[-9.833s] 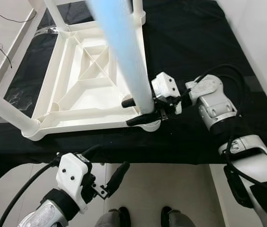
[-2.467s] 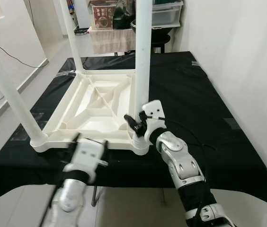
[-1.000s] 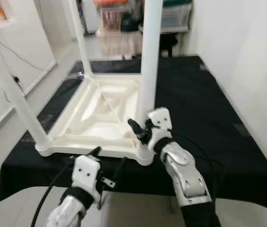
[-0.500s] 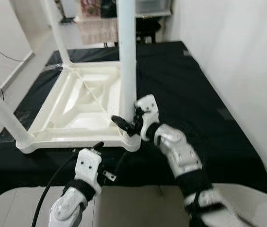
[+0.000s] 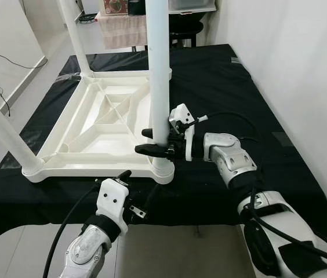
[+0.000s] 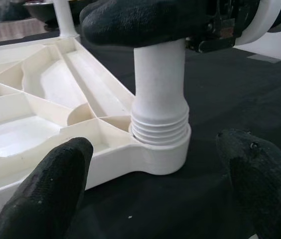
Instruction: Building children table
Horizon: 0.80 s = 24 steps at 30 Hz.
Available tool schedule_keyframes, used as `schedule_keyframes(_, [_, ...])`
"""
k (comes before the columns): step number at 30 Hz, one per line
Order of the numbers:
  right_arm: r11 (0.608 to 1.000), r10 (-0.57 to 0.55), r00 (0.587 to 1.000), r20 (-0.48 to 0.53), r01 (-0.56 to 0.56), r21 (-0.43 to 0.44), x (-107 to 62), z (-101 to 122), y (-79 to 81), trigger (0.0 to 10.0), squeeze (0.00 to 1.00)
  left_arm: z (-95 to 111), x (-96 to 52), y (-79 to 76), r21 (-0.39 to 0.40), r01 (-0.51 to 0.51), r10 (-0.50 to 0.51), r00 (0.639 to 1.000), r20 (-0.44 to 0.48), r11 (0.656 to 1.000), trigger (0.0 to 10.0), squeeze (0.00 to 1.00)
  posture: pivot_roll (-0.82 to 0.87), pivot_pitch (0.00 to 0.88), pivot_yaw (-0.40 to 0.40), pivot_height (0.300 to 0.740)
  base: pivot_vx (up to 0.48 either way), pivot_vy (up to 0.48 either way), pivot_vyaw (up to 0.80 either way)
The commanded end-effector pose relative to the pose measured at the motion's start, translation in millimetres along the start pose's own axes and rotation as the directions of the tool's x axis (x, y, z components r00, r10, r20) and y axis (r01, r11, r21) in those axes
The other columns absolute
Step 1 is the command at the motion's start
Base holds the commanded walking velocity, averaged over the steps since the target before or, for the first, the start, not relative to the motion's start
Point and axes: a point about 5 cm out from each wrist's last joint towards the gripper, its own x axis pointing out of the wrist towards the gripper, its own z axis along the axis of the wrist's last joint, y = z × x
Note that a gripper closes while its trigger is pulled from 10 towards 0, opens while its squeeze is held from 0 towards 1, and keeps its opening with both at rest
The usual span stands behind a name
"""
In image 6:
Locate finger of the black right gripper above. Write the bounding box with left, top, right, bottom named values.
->
left=79, top=0, right=215, bottom=48

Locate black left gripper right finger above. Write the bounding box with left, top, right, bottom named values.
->
left=216, top=128, right=281, bottom=239

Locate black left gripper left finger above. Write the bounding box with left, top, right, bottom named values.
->
left=0, top=137, right=94, bottom=239

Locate white plastic table leg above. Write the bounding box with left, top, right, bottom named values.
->
left=130, top=38, right=190, bottom=145
left=52, top=0, right=78, bottom=39

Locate white plastic children table top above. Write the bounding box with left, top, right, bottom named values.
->
left=0, top=34, right=192, bottom=220

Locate small grey tape piece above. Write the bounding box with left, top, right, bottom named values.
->
left=252, top=53, right=281, bottom=63

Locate black tablecloth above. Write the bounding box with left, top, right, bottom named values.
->
left=0, top=23, right=281, bottom=239

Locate black round stool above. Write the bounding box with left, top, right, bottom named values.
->
left=43, top=22, right=62, bottom=32

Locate large black bowl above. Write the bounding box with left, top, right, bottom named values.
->
left=22, top=0, right=57, bottom=24

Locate beige cloth covered table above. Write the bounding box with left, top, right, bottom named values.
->
left=0, top=17, right=47, bottom=46

